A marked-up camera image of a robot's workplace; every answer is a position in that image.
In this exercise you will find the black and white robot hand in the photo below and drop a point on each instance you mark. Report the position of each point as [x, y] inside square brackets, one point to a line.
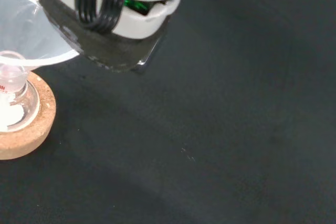
[141, 22]

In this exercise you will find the clear plastic funnel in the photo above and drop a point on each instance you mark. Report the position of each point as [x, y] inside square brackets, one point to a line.
[29, 32]

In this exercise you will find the round-bottom glass flask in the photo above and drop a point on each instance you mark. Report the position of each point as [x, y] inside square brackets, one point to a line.
[15, 98]

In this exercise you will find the black bench cloth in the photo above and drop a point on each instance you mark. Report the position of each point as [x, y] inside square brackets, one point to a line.
[210, 129]

